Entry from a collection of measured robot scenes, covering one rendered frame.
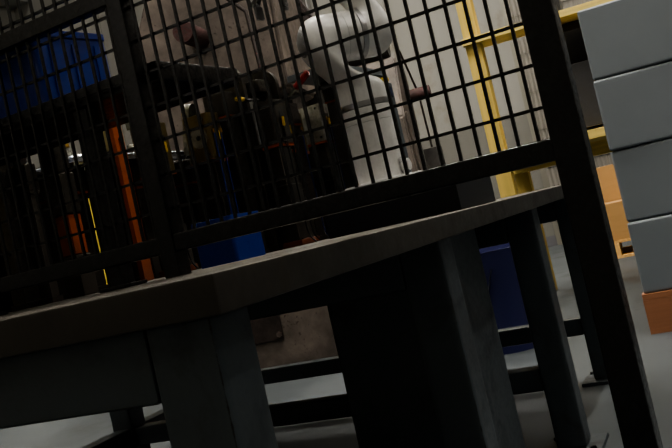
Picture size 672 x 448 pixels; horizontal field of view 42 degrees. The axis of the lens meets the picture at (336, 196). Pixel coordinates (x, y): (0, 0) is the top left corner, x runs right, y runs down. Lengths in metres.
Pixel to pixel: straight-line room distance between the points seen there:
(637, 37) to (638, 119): 0.34
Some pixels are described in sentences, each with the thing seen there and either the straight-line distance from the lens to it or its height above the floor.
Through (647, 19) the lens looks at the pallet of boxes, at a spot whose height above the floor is 1.29.
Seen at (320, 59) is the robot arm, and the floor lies 1.11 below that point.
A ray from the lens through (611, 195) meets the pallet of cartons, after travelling 7.89.
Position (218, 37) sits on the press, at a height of 1.96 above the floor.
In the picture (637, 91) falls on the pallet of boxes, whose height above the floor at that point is 1.01.
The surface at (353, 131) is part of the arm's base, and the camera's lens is 2.07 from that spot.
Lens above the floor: 0.71
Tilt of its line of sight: 2 degrees up
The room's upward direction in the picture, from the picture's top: 13 degrees counter-clockwise
